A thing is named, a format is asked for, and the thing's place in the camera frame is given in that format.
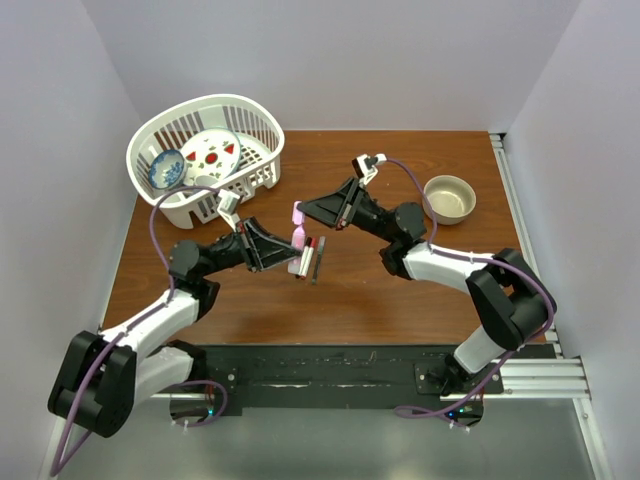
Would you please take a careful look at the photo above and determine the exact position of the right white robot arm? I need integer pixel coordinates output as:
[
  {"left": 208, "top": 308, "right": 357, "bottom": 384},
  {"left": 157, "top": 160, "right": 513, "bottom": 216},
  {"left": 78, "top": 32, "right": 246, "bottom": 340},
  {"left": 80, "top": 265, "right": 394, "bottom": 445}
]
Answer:
[{"left": 298, "top": 178, "right": 557, "bottom": 393}]

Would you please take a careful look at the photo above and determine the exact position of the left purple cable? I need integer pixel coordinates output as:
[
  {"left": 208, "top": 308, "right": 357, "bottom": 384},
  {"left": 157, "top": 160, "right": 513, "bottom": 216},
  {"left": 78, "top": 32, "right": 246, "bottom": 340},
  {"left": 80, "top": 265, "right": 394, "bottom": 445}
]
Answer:
[{"left": 48, "top": 185, "right": 224, "bottom": 477}]

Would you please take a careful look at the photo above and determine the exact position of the white plate with fruit pattern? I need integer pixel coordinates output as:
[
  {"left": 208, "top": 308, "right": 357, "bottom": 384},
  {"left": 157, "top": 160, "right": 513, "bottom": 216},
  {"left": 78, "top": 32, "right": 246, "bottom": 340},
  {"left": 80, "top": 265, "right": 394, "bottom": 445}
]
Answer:
[{"left": 180, "top": 128, "right": 241, "bottom": 185}]

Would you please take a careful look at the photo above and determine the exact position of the white black marker pen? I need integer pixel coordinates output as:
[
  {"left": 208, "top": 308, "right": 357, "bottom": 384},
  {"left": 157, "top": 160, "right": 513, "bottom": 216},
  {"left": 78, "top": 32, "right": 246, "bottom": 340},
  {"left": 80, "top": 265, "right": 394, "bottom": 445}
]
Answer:
[{"left": 296, "top": 245, "right": 313, "bottom": 278}]

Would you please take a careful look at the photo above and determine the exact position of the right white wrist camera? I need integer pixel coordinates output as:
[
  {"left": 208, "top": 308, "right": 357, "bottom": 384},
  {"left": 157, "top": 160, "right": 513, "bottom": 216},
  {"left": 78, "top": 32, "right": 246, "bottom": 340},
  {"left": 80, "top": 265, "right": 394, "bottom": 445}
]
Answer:
[{"left": 352, "top": 153, "right": 387, "bottom": 188}]

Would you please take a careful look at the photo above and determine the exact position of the green gel pen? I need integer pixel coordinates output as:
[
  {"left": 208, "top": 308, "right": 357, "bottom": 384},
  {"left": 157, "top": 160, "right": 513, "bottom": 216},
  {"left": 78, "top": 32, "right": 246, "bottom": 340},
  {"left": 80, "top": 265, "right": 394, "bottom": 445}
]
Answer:
[{"left": 311, "top": 247, "right": 324, "bottom": 285}]

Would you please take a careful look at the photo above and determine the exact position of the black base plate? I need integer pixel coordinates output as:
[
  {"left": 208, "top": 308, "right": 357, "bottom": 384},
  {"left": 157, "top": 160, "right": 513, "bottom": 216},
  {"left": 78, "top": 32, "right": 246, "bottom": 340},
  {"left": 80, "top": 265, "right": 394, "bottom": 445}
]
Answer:
[{"left": 157, "top": 344, "right": 503, "bottom": 420}]

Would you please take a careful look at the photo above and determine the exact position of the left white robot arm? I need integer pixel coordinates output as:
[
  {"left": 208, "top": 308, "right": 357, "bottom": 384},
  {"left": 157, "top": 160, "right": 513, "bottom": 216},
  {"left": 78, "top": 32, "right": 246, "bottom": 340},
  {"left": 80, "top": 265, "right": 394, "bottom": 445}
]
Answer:
[{"left": 47, "top": 217, "right": 302, "bottom": 438}]

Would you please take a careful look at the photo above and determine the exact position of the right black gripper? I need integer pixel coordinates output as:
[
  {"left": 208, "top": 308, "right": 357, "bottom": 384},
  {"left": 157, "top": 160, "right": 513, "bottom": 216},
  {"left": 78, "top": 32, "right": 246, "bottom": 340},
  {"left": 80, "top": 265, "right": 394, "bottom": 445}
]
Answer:
[{"left": 296, "top": 177, "right": 397, "bottom": 244}]

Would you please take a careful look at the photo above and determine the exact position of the purple cable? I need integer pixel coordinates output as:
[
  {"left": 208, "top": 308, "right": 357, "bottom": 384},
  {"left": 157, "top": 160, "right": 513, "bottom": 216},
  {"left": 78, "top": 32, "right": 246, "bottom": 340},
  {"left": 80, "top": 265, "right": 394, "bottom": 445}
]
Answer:
[
  {"left": 384, "top": 157, "right": 559, "bottom": 420},
  {"left": 48, "top": 185, "right": 224, "bottom": 477}
]

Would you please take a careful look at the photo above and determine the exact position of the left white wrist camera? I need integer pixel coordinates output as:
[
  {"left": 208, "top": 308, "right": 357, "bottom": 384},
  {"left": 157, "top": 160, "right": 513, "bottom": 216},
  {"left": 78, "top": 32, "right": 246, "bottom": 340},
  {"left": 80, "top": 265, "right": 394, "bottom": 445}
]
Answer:
[{"left": 217, "top": 189, "right": 242, "bottom": 231}]

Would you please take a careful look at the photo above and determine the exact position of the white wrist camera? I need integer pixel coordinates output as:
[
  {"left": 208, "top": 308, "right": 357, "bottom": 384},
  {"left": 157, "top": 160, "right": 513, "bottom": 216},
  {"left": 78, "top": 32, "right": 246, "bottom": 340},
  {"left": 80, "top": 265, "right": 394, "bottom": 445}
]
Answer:
[
  {"left": 217, "top": 189, "right": 242, "bottom": 231},
  {"left": 352, "top": 153, "right": 387, "bottom": 188}
]

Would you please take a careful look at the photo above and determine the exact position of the pink highlighter pen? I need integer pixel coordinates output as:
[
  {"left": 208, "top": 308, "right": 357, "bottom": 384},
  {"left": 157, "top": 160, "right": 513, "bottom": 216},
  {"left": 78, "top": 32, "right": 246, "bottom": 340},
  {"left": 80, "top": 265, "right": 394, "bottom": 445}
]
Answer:
[{"left": 287, "top": 224, "right": 307, "bottom": 275}]

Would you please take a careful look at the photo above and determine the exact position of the aluminium frame rail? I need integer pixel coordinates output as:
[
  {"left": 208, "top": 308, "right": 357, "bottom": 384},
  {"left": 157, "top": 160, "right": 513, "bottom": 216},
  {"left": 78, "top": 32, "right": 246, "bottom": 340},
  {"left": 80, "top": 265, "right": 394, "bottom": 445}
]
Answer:
[{"left": 439, "top": 357, "right": 591, "bottom": 401}]

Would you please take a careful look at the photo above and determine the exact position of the beige ceramic bowl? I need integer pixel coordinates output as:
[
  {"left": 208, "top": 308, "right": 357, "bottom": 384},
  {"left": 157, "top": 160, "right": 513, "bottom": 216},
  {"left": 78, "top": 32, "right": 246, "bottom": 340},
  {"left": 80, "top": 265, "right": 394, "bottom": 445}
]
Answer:
[{"left": 423, "top": 175, "right": 477, "bottom": 226}]

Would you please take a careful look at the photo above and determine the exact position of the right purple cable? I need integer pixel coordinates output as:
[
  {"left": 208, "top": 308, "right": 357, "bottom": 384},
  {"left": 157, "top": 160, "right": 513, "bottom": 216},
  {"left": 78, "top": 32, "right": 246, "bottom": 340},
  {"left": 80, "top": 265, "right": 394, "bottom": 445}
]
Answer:
[{"left": 384, "top": 157, "right": 559, "bottom": 420}]

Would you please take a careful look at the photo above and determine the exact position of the white cup in basket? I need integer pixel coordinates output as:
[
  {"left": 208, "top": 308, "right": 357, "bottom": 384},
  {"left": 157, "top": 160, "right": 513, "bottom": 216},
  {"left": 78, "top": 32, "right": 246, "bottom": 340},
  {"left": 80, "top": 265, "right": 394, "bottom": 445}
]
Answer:
[{"left": 192, "top": 175, "right": 217, "bottom": 193}]

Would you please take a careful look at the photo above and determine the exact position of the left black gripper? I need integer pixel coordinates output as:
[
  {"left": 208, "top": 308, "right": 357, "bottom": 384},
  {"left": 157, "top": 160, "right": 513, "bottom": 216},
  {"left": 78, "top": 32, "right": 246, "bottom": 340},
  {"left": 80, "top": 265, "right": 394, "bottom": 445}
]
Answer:
[{"left": 201, "top": 217, "right": 302, "bottom": 277}]

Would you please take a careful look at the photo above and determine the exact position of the purple highlighter cap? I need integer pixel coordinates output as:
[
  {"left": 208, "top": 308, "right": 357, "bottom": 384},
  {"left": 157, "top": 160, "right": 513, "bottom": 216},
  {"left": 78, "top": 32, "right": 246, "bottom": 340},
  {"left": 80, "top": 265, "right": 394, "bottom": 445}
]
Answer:
[{"left": 292, "top": 201, "right": 305, "bottom": 226}]

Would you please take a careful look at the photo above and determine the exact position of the blue patterned bowl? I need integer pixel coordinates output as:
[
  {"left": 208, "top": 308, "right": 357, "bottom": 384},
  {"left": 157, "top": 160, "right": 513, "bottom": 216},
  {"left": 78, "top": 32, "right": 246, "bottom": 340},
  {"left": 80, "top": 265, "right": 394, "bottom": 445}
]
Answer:
[{"left": 148, "top": 149, "right": 187, "bottom": 191}]

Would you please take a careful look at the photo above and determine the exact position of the white red marker pen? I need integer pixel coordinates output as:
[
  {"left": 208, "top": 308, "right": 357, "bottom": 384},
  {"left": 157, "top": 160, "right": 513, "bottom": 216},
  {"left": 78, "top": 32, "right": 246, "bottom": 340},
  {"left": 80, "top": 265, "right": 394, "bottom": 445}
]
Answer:
[{"left": 302, "top": 248, "right": 316, "bottom": 279}]

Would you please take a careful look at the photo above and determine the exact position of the white plastic dish basket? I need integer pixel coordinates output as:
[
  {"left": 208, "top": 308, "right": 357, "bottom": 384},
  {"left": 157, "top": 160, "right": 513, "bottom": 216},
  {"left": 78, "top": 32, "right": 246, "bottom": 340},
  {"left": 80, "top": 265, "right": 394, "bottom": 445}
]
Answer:
[{"left": 125, "top": 94, "right": 285, "bottom": 229}]

